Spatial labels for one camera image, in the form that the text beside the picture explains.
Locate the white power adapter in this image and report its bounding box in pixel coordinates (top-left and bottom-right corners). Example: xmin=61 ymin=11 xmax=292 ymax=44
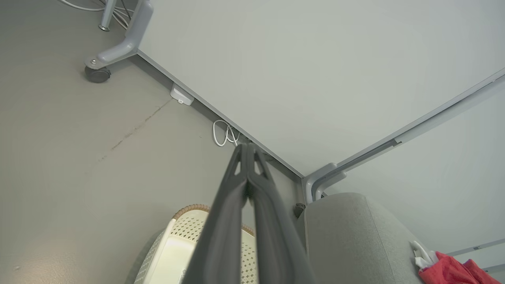
xmin=170 ymin=84 xmax=195 ymax=106

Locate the bundle of floor cables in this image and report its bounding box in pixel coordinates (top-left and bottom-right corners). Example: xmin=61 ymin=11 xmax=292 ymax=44
xmin=59 ymin=0 xmax=137 ymax=30

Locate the grey fabric sofa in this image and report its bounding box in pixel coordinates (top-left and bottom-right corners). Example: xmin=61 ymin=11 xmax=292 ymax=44
xmin=297 ymin=192 xmax=434 ymax=284

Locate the white looped cable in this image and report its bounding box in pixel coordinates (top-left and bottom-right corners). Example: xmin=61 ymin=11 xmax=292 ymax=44
xmin=213 ymin=120 xmax=241 ymax=147

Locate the dark grey caster wheel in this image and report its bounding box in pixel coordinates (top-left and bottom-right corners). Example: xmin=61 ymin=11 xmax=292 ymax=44
xmin=84 ymin=65 xmax=112 ymax=83

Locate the grey partition leg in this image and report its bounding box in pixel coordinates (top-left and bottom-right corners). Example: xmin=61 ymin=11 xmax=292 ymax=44
xmin=84 ymin=0 xmax=154 ymax=71

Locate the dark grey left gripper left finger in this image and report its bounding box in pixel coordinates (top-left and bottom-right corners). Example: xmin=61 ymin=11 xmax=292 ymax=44
xmin=182 ymin=143 xmax=249 ymax=284

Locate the white perforated laundry basket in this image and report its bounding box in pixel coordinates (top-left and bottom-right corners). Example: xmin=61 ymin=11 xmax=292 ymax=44
xmin=133 ymin=204 xmax=259 ymax=284

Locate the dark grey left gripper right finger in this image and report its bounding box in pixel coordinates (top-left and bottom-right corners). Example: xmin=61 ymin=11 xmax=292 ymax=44
xmin=247 ymin=143 xmax=317 ymax=284

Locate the white cloth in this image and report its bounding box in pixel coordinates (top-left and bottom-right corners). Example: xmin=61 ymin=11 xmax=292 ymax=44
xmin=410 ymin=241 xmax=439 ymax=271

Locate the grey partition corner post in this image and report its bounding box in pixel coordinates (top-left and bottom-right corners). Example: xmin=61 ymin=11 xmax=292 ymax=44
xmin=302 ymin=138 xmax=403 ymax=204

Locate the grey metal table leg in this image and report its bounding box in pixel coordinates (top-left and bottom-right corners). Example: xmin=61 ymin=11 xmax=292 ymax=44
xmin=99 ymin=0 xmax=118 ymax=31

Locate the red fleece garment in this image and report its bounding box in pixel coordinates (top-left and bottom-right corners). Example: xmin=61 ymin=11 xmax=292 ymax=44
xmin=418 ymin=251 xmax=501 ymax=284

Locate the large white partition panel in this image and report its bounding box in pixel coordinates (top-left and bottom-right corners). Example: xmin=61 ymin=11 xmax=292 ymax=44
xmin=136 ymin=0 xmax=505 ymax=178

